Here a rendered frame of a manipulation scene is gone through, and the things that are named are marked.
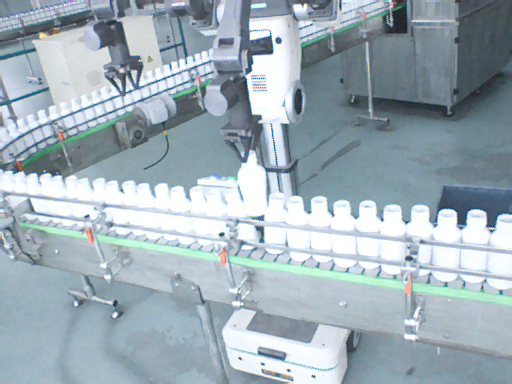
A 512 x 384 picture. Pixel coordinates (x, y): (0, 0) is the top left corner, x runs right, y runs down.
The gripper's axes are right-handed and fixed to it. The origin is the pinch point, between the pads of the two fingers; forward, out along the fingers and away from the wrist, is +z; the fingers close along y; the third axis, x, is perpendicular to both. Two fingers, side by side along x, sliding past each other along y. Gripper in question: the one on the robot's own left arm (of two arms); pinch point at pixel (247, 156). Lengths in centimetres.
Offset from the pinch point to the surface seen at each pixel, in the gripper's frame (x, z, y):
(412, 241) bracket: -40.6, 14.7, -6.4
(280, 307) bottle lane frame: -6.2, 41.3, -6.6
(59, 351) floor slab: 140, 128, 16
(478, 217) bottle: -53, 12, 1
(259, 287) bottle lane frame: -0.9, 35.5, -6.6
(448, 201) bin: -43, 38, 52
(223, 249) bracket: 3.6, 19.4, -12.9
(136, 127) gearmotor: 114, 32, 91
